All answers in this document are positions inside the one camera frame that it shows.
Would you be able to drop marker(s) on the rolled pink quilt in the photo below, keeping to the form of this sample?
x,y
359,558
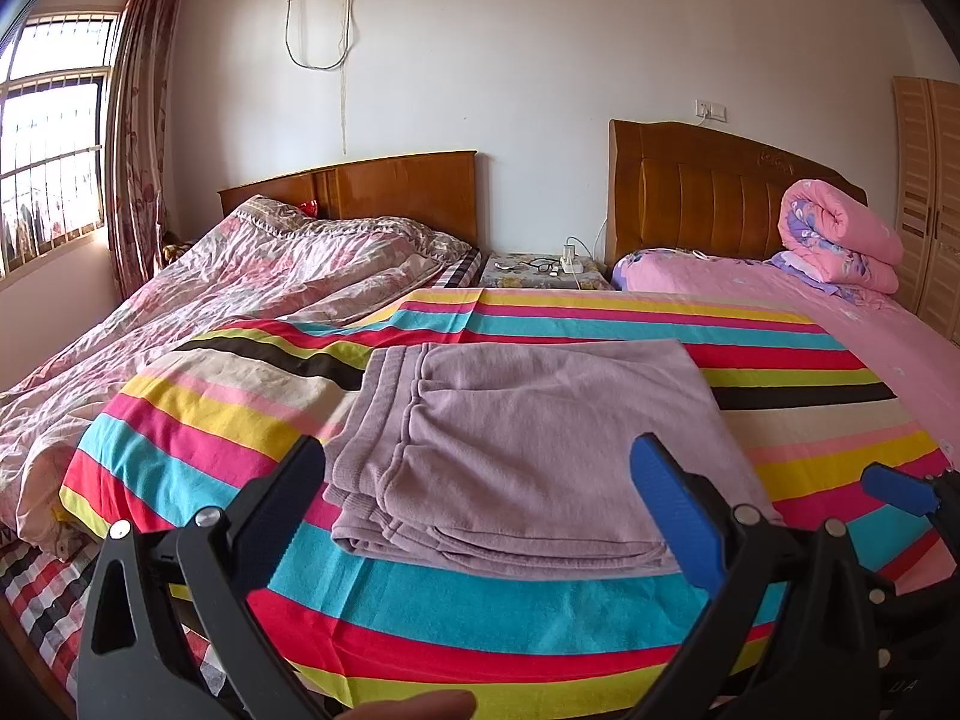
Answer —
x,y
840,232

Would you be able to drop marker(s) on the pink floral quilt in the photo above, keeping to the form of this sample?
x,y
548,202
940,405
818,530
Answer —
x,y
225,277

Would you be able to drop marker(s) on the pink bed sheet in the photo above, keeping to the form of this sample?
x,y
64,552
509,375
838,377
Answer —
x,y
900,345

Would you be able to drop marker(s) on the nightstand with floral cover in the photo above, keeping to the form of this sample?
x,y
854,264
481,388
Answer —
x,y
510,277

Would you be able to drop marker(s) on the white power strip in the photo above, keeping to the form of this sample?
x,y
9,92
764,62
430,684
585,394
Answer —
x,y
570,262

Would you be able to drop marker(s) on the floral red curtain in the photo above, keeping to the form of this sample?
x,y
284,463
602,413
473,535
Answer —
x,y
142,127

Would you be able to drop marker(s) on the plain wooden headboard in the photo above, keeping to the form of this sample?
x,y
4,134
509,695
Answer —
x,y
405,195

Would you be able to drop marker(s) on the striped colourful blanket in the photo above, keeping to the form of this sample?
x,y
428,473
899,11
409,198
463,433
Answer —
x,y
450,615

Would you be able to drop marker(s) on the padded wooden headboard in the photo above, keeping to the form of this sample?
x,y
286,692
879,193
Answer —
x,y
690,195

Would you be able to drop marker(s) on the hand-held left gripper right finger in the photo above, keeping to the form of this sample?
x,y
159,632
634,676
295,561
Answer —
x,y
675,510

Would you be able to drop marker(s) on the white wall socket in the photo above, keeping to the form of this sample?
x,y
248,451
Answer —
x,y
711,109

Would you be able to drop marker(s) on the lilac pants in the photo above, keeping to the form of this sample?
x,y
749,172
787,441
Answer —
x,y
540,450

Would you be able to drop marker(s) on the checkered bed sheet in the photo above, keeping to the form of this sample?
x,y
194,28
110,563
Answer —
x,y
45,600

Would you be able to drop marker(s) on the small red object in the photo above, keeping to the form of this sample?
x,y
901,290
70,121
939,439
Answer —
x,y
308,205

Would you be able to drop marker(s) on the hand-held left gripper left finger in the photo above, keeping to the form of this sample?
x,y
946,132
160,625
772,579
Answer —
x,y
289,487

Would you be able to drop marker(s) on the barred window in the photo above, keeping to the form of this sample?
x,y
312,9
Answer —
x,y
52,150

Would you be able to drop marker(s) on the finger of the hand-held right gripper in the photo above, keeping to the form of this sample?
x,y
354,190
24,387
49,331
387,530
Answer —
x,y
911,600
896,487

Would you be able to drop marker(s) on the light wooden wardrobe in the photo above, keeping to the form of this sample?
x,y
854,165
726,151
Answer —
x,y
930,187

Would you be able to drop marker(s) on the pink and purple pillow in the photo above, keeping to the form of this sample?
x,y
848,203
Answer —
x,y
675,274

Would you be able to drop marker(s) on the black eyeglasses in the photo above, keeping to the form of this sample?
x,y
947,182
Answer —
x,y
541,265

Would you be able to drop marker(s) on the person's left hand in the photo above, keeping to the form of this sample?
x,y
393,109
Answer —
x,y
420,709

